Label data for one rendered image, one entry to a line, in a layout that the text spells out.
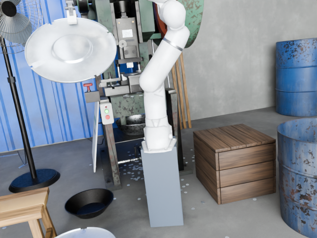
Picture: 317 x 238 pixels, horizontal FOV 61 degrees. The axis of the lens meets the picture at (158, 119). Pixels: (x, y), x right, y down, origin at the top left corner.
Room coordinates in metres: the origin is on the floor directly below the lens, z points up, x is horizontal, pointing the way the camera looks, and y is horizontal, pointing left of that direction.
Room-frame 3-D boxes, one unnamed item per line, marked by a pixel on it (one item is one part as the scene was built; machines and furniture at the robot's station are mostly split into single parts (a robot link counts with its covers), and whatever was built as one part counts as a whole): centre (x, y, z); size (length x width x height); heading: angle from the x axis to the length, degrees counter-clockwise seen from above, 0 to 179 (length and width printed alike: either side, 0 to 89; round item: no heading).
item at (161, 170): (1.37, 0.01, 0.23); 0.18 x 0.18 x 0.45; 86
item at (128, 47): (2.08, 0.17, 1.04); 0.17 x 0.15 x 0.30; 13
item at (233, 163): (1.65, -0.45, 0.18); 0.40 x 0.38 x 0.35; 10
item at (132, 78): (1.95, 0.14, 0.72); 0.25 x 0.14 x 0.14; 13
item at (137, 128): (2.12, 0.18, 0.36); 0.34 x 0.34 x 0.10
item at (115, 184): (2.19, 0.47, 0.45); 0.92 x 0.12 x 0.90; 13
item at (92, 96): (1.82, 0.43, 0.62); 0.10 x 0.06 x 0.20; 103
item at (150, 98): (1.40, 0.01, 0.71); 0.18 x 0.11 x 0.25; 172
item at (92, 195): (1.52, 0.48, 0.04); 0.30 x 0.30 x 0.07
